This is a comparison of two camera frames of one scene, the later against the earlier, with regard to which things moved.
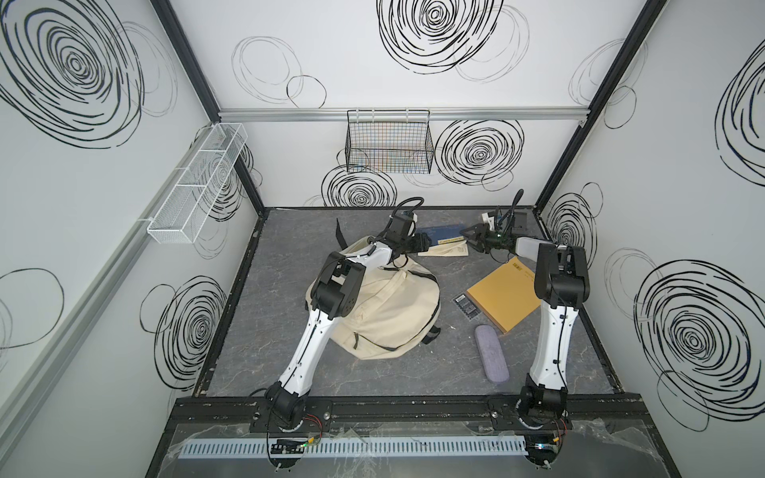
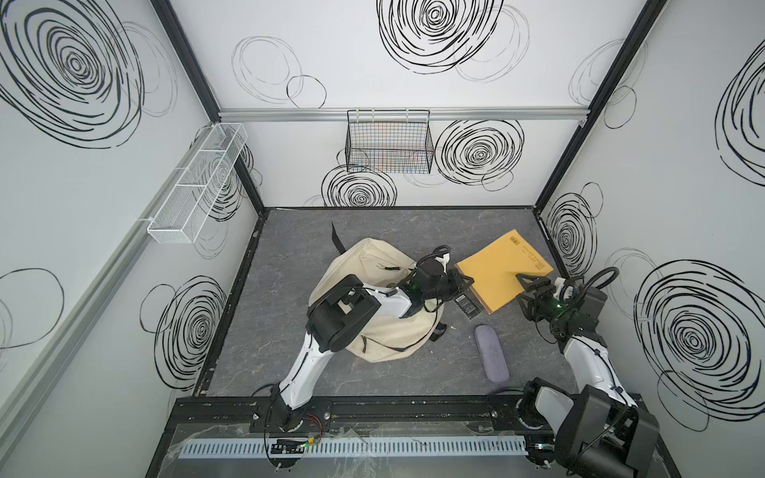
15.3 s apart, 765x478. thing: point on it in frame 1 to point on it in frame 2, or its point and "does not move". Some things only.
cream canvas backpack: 397,309 does not move
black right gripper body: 496,240 to 546,306
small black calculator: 468,308 does not move
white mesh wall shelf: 183,207 does not move
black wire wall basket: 388,141 does not move
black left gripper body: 412,245 to 443,288
